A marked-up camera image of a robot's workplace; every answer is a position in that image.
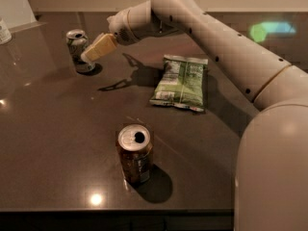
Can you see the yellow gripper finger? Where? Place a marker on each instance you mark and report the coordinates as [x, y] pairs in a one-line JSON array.
[[98, 38], [103, 47]]

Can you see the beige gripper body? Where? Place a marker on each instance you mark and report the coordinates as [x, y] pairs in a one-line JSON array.
[[119, 26]]

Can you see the green white 7up can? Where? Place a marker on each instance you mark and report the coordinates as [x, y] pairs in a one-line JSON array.
[[77, 41]]

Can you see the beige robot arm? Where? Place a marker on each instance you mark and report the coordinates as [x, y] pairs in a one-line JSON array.
[[271, 182]]

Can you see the brown soda can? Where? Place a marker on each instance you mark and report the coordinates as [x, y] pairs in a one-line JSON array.
[[135, 150]]

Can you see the green chip bag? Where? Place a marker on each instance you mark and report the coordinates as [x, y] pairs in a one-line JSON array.
[[182, 83]]

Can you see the white panel at back left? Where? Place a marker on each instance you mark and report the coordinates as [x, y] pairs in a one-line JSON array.
[[18, 15]]

